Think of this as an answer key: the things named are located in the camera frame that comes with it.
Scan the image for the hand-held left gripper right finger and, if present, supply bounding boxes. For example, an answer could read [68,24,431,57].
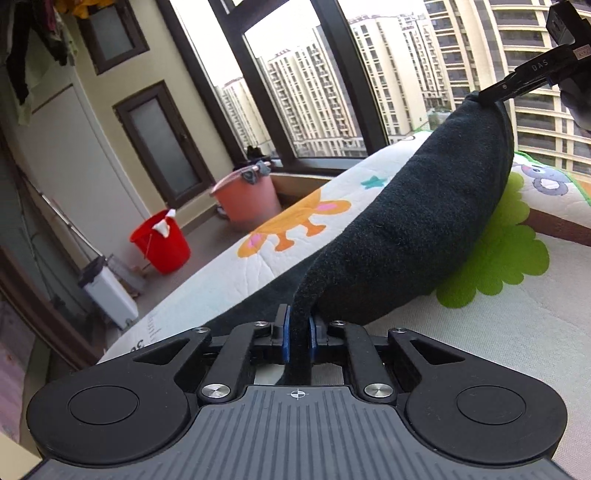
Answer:
[307,316,467,406]

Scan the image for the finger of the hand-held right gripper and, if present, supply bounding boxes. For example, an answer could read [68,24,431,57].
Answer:
[478,73,526,105]

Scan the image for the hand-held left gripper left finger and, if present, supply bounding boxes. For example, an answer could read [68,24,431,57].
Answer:
[131,305,291,407]

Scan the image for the black fleece garment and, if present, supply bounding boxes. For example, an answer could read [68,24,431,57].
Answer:
[203,90,518,386]

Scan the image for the row of hanging clothes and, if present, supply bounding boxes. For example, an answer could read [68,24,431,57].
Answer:
[0,0,108,127]

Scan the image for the apartment buildings outside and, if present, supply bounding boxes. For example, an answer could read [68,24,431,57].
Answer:
[217,0,591,181]

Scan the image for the pink plastic bucket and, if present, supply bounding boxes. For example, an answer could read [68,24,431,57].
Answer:
[210,168,282,232]

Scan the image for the red plastic bucket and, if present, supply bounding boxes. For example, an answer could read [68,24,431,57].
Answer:
[129,209,191,274]

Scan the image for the white rag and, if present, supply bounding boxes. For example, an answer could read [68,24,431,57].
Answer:
[154,209,179,239]

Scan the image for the grey cloth on bucket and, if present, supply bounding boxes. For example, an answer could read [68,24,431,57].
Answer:
[238,159,274,186]

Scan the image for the white mop bin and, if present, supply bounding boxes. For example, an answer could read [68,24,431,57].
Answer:
[78,256,140,330]

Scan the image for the printed cartoon mat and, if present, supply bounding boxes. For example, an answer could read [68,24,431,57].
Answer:
[99,127,591,480]

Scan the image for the mop with metal pole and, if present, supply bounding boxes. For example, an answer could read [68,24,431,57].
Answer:
[18,171,148,296]

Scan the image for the tall dark-framed cabinet door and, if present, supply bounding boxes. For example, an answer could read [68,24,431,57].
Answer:
[113,80,219,209]

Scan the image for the white cabinet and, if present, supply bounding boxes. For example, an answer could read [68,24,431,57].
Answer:
[9,83,153,259]

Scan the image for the small dark-framed cabinet door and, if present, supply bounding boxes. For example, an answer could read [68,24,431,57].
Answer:
[76,0,151,75]

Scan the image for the dark window frame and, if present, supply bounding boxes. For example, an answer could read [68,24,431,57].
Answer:
[157,0,391,175]

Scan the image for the dark sliding door frame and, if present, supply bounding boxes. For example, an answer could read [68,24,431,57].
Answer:
[0,244,98,370]

